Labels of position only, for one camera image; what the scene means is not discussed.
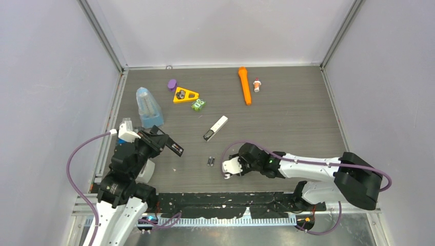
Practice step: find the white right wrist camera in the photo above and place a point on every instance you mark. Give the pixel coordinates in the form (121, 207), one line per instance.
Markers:
(231, 167)

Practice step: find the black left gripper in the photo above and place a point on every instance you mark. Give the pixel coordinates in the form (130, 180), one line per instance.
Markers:
(156, 141)

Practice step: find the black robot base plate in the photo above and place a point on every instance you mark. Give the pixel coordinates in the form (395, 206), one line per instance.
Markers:
(230, 205)

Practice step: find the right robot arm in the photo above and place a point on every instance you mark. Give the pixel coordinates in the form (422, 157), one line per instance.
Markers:
(347, 178)

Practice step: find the black remote control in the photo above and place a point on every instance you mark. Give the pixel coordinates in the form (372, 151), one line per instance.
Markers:
(174, 147)

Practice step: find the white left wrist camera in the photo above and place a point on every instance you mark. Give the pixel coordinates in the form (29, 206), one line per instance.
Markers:
(125, 132)

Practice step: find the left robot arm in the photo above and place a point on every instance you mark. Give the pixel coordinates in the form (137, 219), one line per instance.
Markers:
(121, 201)

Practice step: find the white rectangular thermometer device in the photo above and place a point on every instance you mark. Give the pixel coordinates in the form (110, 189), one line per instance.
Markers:
(215, 128)

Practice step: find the purple cylinder toy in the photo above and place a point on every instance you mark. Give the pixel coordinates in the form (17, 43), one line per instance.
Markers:
(172, 84)

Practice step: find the green owl toy block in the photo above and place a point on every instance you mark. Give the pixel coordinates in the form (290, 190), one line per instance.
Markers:
(198, 104)

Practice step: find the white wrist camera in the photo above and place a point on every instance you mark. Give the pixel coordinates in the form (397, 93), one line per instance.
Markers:
(231, 167)
(125, 132)

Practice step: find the yellow triangle shape toy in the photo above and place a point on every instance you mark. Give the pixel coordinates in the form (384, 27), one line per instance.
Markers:
(189, 97)

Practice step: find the blue transparent plastic container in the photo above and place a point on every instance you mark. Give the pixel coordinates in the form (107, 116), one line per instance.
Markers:
(150, 112)

